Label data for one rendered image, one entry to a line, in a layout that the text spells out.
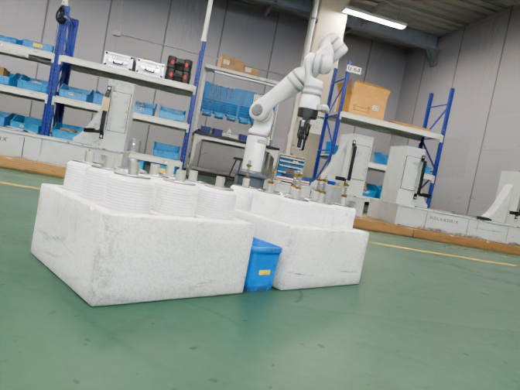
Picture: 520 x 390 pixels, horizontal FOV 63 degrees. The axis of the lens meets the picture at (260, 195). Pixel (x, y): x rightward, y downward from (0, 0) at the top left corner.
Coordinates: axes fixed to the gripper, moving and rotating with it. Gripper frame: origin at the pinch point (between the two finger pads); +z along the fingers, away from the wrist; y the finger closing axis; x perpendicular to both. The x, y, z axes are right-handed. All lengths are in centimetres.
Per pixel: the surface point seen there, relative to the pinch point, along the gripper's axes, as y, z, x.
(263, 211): 32.6, 23.0, -2.0
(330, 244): 30.2, 28.4, 19.8
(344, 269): 21.8, 36.6, 25.9
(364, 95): -512, -114, 2
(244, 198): 25.8, 21.2, -10.7
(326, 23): -631, -251, -97
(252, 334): 81, 40, 11
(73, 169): 70, 19, -42
